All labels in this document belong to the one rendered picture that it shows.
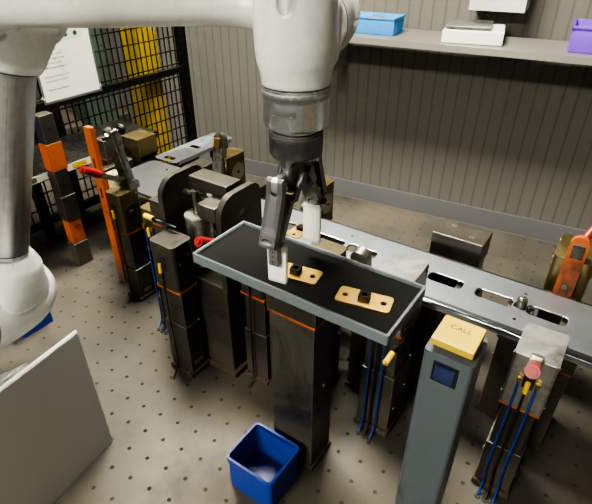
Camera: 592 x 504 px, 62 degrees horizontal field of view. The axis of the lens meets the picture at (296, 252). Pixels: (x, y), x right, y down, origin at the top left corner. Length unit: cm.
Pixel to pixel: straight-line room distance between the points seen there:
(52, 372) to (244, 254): 40
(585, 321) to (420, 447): 43
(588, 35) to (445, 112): 92
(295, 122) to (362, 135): 283
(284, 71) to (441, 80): 263
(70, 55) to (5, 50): 92
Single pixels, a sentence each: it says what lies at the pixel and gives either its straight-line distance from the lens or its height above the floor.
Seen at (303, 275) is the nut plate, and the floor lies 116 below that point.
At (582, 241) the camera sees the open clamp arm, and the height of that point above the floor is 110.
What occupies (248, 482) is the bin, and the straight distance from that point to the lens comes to 104.
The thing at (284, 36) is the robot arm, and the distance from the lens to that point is 61.
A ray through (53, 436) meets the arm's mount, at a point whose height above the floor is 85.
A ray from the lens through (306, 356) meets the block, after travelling 86.
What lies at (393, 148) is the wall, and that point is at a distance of 342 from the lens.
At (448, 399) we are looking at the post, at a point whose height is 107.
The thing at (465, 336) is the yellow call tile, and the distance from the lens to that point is 73.
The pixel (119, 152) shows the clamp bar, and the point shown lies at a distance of 135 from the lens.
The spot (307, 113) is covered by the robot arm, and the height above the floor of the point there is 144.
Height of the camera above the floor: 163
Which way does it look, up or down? 33 degrees down
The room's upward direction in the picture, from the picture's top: straight up
